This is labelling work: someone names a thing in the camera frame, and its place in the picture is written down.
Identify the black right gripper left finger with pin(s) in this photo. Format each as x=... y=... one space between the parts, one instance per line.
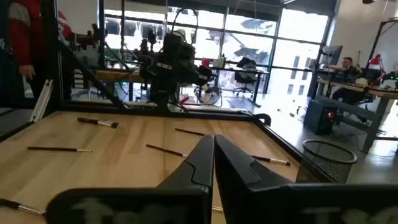
x=192 y=174

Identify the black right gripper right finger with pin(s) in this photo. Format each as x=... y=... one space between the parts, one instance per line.
x=242 y=186

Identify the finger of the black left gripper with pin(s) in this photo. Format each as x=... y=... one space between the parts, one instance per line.
x=199 y=79
x=163 y=70

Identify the thick black makeup brush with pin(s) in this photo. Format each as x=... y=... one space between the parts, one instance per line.
x=93 y=121

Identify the thin black makeup brush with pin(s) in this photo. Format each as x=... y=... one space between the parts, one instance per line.
x=53 y=149

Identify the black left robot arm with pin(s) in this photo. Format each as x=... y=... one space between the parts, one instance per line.
x=161 y=99

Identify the red cup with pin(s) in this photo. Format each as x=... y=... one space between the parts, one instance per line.
x=206 y=63

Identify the floor fan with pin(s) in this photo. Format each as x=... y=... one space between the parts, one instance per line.
x=207 y=96

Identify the white container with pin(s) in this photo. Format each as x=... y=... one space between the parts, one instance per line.
x=221 y=62

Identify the black desk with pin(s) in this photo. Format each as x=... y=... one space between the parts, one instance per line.
x=242 y=71

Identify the wooden side table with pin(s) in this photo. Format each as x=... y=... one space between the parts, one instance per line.
x=118 y=75

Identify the black office chair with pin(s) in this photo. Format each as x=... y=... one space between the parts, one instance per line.
x=245 y=74

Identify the black mesh pen cup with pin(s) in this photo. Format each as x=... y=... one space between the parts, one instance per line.
x=329 y=168

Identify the black computer tower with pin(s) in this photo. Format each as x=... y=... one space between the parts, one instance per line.
x=317 y=116

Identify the white plastic strip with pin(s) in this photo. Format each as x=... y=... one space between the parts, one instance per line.
x=42 y=99

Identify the computer monitor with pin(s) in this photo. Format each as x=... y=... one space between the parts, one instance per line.
x=332 y=54

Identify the person's hand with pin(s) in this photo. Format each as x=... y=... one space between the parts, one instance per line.
x=27 y=71

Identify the standing person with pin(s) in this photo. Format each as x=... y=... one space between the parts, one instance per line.
x=21 y=34

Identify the seated person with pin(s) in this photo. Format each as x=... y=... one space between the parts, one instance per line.
x=347 y=63

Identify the black metal rig stand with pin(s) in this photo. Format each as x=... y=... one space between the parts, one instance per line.
x=375 y=40

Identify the black metal table frame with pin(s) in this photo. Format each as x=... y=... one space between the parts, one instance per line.
x=217 y=115

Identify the black frame hook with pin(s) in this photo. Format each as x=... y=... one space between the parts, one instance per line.
x=264 y=116

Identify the large glass window wall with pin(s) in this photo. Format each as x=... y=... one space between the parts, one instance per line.
x=298 y=28

